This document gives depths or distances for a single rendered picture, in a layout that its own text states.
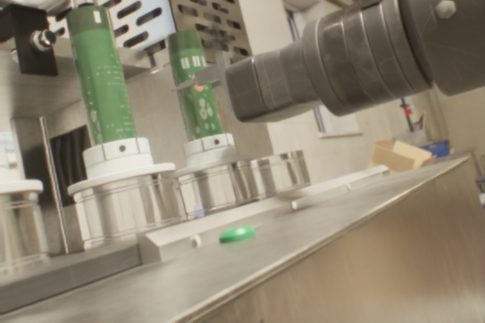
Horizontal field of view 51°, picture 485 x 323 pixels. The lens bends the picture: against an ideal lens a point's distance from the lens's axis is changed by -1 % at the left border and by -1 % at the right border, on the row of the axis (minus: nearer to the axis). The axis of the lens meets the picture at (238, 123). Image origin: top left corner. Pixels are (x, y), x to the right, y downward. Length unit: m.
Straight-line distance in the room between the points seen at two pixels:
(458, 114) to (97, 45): 10.27
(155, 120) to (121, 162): 0.22
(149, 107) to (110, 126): 0.21
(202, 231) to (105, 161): 0.08
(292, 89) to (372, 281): 0.17
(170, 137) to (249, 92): 0.18
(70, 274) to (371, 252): 0.14
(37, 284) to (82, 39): 0.18
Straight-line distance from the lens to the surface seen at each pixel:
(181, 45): 0.44
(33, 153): 0.67
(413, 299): 0.30
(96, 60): 0.35
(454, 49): 0.33
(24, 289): 0.23
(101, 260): 0.26
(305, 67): 0.36
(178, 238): 0.28
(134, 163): 0.33
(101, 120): 0.34
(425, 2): 0.33
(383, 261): 0.27
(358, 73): 0.35
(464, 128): 10.53
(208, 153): 0.42
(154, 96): 0.54
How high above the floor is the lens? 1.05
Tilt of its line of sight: 8 degrees up
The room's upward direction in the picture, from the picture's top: 14 degrees counter-clockwise
